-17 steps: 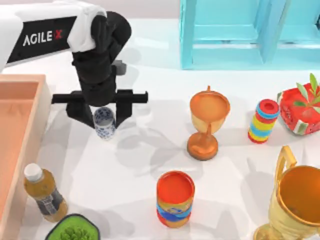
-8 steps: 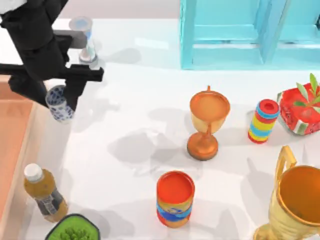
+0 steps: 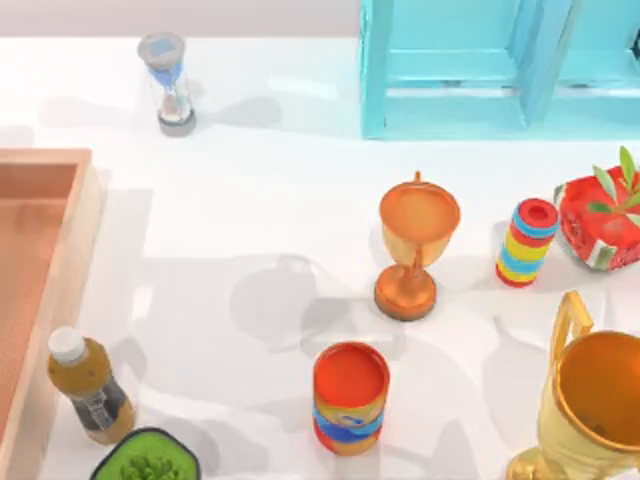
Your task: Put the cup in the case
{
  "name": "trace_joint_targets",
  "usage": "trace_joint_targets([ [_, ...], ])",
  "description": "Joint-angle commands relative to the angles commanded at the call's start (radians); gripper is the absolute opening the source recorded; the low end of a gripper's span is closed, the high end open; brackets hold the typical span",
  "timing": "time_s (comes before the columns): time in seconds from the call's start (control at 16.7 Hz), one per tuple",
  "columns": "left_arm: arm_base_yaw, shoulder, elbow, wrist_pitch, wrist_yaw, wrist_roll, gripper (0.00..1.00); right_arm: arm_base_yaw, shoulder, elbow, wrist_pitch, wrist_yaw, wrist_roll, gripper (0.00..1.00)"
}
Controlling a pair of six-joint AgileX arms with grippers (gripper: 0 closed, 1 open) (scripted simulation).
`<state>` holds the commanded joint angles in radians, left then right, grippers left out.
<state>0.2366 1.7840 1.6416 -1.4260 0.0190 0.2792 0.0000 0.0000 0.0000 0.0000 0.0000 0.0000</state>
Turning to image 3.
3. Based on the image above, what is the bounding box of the bronze trophy cup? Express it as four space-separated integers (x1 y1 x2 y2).
374 170 462 322

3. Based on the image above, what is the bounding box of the orange and blue can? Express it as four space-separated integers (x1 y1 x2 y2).
312 341 391 458

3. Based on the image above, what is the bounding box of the stack of coloured rings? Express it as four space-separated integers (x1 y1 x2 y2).
495 197 560 288

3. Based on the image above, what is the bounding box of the light blue rack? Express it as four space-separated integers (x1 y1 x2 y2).
358 0 640 141

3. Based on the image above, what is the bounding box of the grey and blue hourglass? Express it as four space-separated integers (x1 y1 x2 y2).
137 32 197 138

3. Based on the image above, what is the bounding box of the amber bottle with white cap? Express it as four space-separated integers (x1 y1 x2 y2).
47 326 137 446

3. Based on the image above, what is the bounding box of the red plant pot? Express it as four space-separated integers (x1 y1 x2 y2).
553 145 640 273

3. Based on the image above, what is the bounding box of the black pot with green plant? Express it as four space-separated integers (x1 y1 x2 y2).
89 426 202 480

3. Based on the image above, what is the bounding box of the shallow salmon-coloured box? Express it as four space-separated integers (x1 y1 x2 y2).
0 147 105 480

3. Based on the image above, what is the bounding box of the large gold trophy cup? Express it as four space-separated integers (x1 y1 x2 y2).
504 290 640 480

